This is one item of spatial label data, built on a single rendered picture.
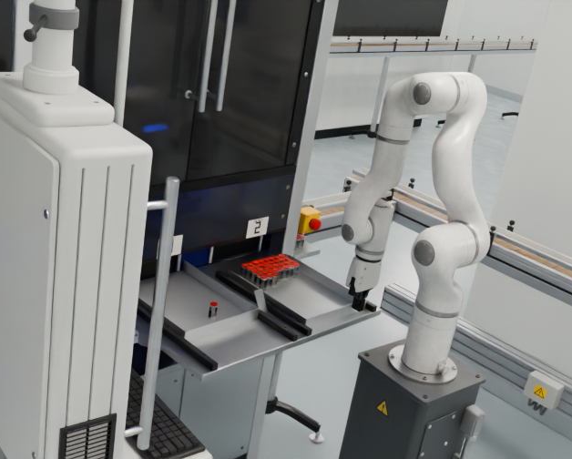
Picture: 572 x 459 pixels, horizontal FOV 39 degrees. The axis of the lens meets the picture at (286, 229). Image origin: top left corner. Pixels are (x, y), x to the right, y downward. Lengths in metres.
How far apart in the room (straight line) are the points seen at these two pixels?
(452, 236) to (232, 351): 0.63
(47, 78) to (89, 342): 0.48
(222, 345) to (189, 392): 0.56
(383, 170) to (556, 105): 1.50
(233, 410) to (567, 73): 1.90
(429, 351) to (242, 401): 0.91
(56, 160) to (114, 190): 0.11
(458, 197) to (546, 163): 1.56
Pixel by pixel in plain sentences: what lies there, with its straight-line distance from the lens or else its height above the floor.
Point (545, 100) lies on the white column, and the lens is 3.59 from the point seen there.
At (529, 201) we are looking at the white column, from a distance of 3.66.
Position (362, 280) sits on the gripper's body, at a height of 1.02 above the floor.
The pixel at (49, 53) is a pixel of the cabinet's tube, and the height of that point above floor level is 1.66.
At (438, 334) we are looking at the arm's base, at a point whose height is 0.99.
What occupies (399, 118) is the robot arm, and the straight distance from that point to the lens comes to 2.15.
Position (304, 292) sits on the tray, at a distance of 2.47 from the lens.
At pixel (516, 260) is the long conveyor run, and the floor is 0.92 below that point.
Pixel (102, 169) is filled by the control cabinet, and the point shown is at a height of 1.51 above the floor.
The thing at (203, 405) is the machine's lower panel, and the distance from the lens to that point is 2.75.
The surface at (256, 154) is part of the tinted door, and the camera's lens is 2.42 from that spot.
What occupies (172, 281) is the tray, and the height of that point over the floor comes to 0.88.
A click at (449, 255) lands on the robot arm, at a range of 2.02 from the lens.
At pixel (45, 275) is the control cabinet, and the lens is 1.45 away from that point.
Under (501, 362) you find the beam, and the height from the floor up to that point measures 0.50.
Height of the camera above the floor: 1.98
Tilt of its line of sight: 22 degrees down
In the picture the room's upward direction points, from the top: 10 degrees clockwise
